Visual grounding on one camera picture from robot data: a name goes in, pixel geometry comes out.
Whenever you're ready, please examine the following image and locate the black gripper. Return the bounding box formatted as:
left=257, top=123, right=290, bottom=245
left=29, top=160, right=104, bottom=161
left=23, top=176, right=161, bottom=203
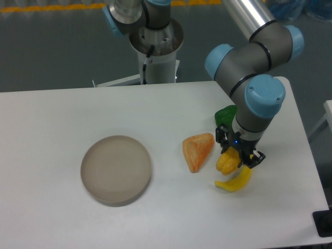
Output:
left=215, top=123, right=266, bottom=169

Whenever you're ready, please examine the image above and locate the yellow toy pepper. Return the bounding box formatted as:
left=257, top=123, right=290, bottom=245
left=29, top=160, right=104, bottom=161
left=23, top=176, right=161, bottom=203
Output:
left=216, top=147, right=241, bottom=175

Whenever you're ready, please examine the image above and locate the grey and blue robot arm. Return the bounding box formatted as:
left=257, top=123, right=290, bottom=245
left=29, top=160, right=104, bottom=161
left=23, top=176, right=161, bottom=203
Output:
left=103, top=1, right=304, bottom=168

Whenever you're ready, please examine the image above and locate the green toy pepper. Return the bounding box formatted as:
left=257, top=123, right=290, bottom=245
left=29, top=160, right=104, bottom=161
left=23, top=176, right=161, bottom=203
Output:
left=214, top=105, right=237, bottom=128

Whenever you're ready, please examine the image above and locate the beige round plate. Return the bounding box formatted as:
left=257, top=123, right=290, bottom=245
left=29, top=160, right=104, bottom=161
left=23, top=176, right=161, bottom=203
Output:
left=80, top=135, right=152, bottom=207

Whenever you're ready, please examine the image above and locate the yellow toy banana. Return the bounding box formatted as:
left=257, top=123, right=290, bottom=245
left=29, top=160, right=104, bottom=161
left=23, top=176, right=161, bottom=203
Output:
left=214, top=167, right=253, bottom=192

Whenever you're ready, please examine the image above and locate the orange toy sandwich slice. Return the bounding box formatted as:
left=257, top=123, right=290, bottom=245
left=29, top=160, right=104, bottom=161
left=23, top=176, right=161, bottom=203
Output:
left=182, top=133, right=215, bottom=173

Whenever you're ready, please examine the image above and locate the white furniture at right edge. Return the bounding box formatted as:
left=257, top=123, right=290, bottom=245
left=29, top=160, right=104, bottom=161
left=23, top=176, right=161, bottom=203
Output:
left=307, top=100, right=331, bottom=143

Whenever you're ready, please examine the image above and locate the black device at table edge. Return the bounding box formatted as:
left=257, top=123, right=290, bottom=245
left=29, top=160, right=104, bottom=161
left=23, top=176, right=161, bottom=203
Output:
left=312, top=210, right=331, bottom=238

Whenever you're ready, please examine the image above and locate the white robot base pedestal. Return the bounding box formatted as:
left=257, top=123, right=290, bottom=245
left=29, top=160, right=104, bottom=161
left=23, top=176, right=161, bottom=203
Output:
left=96, top=18, right=184, bottom=87

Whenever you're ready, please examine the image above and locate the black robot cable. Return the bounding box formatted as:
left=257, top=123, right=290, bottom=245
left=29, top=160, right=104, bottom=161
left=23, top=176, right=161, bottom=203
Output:
left=142, top=44, right=156, bottom=85

